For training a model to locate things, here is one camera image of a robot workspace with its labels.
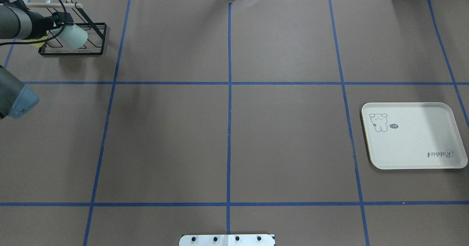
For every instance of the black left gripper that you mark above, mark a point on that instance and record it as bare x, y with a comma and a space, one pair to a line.
39, 25

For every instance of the light green plastic cup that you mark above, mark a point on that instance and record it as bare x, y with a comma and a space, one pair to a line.
72, 35

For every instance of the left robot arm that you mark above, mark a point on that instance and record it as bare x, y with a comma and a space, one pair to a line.
21, 23

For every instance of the yellow plastic cup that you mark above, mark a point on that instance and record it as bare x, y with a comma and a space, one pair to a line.
37, 43

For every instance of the white rabbit print tray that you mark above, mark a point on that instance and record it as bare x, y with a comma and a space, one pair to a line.
412, 135

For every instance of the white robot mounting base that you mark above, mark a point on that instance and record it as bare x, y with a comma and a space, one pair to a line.
228, 240

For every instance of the black wire cup rack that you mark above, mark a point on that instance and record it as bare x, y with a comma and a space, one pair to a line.
97, 32

